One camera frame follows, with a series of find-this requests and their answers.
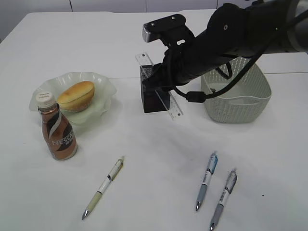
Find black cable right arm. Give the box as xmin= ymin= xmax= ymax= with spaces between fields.
xmin=166 ymin=4 xmax=308 ymax=103

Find white pen blue clip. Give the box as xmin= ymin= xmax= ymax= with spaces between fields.
xmin=195 ymin=151 xmax=218 ymax=212

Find yellow bread roll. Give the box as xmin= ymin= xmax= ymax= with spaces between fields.
xmin=57 ymin=81 xmax=95 ymax=112

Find clear pen grey grip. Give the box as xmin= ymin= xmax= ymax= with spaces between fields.
xmin=209 ymin=169 xmax=237 ymax=231

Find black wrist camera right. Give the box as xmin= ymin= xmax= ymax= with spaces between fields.
xmin=142 ymin=14 xmax=186 ymax=43

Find transparent plastic ruler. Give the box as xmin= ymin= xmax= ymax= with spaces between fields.
xmin=135 ymin=52 xmax=183 ymax=120

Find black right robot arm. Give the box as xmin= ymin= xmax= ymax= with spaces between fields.
xmin=142 ymin=0 xmax=308 ymax=90

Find black mesh pen holder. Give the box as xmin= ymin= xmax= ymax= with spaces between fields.
xmin=140 ymin=65 xmax=170 ymax=113

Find translucent green wavy plate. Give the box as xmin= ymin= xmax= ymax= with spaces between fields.
xmin=29 ymin=72 xmax=116 ymax=125

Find brown Nescafe coffee bottle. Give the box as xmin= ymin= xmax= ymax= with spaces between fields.
xmin=36 ymin=92 xmax=77 ymax=160

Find white pen beige grip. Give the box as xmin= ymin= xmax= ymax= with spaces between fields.
xmin=81 ymin=156 xmax=125 ymax=220

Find green plastic woven basket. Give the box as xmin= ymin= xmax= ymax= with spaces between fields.
xmin=200 ymin=57 xmax=272 ymax=123

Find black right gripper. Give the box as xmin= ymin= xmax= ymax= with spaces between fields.
xmin=142 ymin=26 xmax=200 ymax=92

